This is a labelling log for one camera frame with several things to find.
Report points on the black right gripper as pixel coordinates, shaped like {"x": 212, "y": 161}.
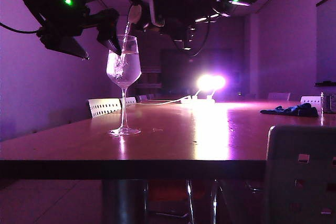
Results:
{"x": 181, "y": 6}

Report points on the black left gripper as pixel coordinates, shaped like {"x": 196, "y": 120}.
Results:
{"x": 65, "y": 22}

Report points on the clear stemmed wine glass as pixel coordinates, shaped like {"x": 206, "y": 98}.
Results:
{"x": 123, "y": 77}

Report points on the background shelf unit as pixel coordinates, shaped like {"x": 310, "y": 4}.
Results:
{"x": 152, "y": 77}

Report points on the black television screen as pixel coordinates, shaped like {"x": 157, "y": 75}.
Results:
{"x": 178, "y": 74}

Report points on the white perforated chair back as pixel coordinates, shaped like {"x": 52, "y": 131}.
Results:
{"x": 105, "y": 107}

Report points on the white perforated chair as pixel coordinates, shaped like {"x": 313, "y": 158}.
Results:
{"x": 142, "y": 98}
{"x": 310, "y": 100}
{"x": 105, "y": 107}
{"x": 131, "y": 101}

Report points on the plug-in gooseneck lamp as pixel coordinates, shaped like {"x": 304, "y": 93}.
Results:
{"x": 204, "y": 82}
{"x": 218, "y": 81}

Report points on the round metal table leg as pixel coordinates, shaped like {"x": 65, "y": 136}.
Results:
{"x": 124, "y": 203}

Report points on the dark blue cloth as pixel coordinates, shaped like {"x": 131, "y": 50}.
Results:
{"x": 294, "y": 111}

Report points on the red chair with chrome legs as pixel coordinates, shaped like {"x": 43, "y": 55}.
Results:
{"x": 170, "y": 190}

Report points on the clear plastic bottle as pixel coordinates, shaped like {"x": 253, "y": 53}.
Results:
{"x": 329, "y": 103}

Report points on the near grey chair back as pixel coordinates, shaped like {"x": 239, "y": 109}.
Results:
{"x": 302, "y": 182}

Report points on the wall whiteboard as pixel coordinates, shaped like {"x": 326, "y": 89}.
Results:
{"x": 327, "y": 43}

